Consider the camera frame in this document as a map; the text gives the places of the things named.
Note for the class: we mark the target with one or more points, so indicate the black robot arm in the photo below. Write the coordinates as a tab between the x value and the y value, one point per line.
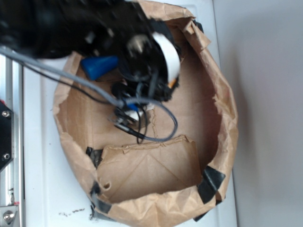
52	29

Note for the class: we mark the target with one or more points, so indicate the white paper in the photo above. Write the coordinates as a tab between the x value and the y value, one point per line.
149	107

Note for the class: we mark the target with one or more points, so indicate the blue plastic bottle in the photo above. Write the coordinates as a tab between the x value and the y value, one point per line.
96	67

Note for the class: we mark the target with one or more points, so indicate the aluminium frame rail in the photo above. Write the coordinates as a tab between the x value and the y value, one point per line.
12	199

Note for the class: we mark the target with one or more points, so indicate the brown paper bag bin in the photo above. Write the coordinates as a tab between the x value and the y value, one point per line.
157	184

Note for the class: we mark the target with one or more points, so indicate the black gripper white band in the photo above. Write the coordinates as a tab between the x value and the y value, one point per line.
148	59

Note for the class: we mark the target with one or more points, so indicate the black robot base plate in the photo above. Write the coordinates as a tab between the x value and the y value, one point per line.
6	121

